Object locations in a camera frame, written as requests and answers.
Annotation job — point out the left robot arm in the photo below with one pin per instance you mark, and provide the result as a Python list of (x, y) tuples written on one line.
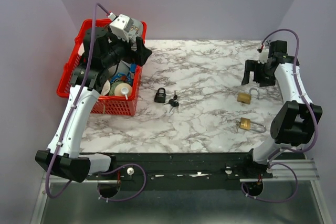
[(62, 155)]

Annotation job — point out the cream squeeze bottle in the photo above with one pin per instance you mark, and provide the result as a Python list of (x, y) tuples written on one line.
[(123, 90)]

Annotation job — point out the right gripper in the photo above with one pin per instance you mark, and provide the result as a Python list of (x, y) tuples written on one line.
[(252, 65)]

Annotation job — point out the open brass padlock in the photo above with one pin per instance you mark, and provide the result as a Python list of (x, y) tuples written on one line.
[(246, 97)]

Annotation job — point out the red plastic basket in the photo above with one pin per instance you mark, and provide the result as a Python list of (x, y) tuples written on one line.
[(83, 74)]

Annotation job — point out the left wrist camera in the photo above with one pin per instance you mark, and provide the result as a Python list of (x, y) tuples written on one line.
[(120, 25)]

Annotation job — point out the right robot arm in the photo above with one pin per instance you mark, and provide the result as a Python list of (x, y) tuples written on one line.
[(294, 125)]

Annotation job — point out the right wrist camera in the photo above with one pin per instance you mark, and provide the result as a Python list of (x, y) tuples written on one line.
[(263, 56)]

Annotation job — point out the brass padlock with keys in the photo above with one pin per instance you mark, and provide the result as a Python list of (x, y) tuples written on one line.
[(249, 125)]

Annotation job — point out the black key bunch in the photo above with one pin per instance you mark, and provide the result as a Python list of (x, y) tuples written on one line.
[(173, 102)]

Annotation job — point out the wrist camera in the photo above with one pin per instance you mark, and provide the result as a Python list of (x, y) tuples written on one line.
[(263, 56), (120, 25)]

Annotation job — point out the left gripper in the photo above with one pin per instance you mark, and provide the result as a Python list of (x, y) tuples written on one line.
[(139, 56)]

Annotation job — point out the black padlock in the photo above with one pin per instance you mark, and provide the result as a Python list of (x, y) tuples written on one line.
[(160, 96)]

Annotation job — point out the metal table frame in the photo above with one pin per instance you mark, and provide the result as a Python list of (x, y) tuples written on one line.
[(292, 195)]

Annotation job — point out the black mounting rail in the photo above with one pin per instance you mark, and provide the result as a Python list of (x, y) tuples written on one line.
[(183, 171)]

